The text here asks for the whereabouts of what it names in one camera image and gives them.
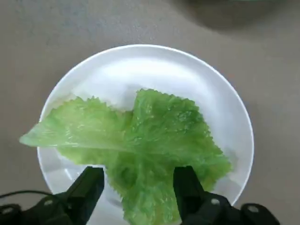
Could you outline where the green lettuce leaf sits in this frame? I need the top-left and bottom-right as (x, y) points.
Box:
(19, 88), (233, 225)

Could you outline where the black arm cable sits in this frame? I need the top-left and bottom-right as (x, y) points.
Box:
(0, 191), (55, 200)

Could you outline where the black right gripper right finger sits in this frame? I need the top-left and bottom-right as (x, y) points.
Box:
(174, 165), (281, 225)

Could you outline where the pale pink plate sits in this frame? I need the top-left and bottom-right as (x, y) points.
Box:
(37, 44), (255, 225)

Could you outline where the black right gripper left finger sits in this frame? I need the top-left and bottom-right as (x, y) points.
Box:
(0, 166), (105, 225)

